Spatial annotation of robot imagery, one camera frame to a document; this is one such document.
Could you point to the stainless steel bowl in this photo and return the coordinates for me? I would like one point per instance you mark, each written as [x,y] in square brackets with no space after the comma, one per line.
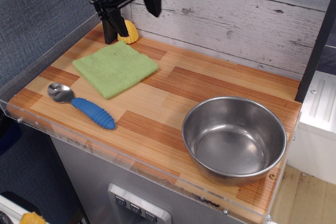
[234,141]

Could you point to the blue handled metal spoon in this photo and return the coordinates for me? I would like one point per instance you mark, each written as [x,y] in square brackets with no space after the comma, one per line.
[63,94]

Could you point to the dark vertical post left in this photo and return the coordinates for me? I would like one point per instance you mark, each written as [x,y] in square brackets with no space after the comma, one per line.
[109,32]

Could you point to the silver dispenser button panel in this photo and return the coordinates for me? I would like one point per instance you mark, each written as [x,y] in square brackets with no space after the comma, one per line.
[138,205]

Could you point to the yellow toy corn cob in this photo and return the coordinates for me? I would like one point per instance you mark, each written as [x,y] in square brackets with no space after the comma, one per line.
[133,35]

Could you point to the clear acrylic table guard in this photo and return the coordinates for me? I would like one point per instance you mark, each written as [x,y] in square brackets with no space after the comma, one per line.
[257,55]

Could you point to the green microfiber cloth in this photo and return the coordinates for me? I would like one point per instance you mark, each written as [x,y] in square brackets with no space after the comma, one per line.
[115,68]

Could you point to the silver toy fridge cabinet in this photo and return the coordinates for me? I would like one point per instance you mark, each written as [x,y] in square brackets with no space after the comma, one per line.
[91,175]

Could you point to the dark vertical post right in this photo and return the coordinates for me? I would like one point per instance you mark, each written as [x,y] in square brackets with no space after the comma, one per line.
[320,43]

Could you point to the dark vertical post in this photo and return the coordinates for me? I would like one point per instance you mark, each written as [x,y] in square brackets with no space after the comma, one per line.
[109,32]
[320,43]

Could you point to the yellow object bottom left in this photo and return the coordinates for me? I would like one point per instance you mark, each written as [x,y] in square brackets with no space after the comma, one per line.
[32,218]

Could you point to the white ribbed box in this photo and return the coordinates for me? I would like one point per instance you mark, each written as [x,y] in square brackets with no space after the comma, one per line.
[313,148]

